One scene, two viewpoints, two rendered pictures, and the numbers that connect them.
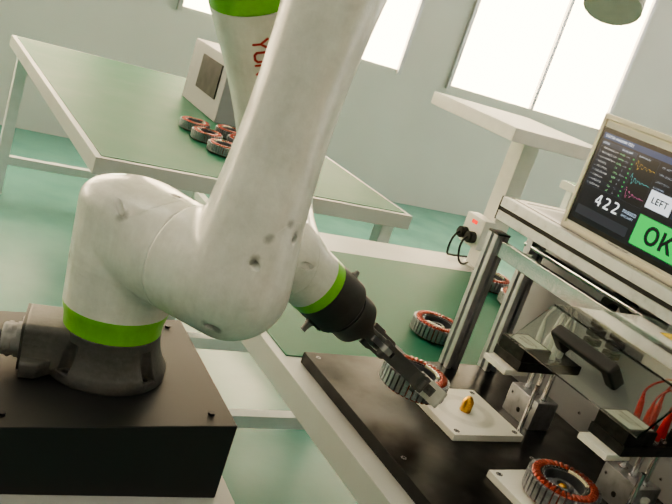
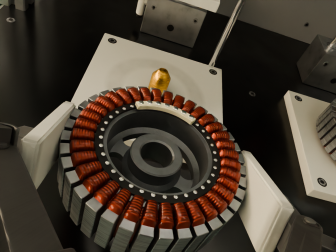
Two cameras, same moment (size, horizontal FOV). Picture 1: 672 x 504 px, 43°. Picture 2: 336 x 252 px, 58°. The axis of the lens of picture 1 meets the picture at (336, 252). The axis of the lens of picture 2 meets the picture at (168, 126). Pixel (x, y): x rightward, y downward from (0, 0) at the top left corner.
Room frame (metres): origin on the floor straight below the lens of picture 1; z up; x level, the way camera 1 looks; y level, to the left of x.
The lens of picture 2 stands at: (1.23, -0.08, 0.99)
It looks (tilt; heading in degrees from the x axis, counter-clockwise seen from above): 46 degrees down; 292
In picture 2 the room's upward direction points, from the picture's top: 23 degrees clockwise
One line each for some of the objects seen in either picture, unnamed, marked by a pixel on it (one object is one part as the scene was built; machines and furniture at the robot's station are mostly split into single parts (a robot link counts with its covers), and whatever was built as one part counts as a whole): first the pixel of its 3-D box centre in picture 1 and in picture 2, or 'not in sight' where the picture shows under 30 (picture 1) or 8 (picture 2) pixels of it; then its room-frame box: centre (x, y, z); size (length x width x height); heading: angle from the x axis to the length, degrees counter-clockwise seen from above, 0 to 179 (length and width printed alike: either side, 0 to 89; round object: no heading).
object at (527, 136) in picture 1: (492, 201); not in sight; (2.32, -0.36, 0.98); 0.37 x 0.35 x 0.46; 33
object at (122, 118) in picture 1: (161, 199); not in sight; (3.35, 0.75, 0.38); 1.85 x 1.10 x 0.75; 33
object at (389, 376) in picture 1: (414, 378); (153, 161); (1.27, -0.18, 0.84); 0.11 x 0.11 x 0.04
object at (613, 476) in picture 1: (626, 489); (333, 65); (1.22, -0.55, 0.80); 0.08 x 0.05 x 0.06; 33
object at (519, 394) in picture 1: (529, 405); (174, 13); (1.42, -0.42, 0.80); 0.08 x 0.05 x 0.06; 33
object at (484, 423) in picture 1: (463, 413); (155, 94); (1.34, -0.29, 0.78); 0.15 x 0.15 x 0.01; 33
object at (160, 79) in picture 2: (467, 403); (160, 80); (1.34, -0.29, 0.80); 0.02 x 0.02 x 0.03
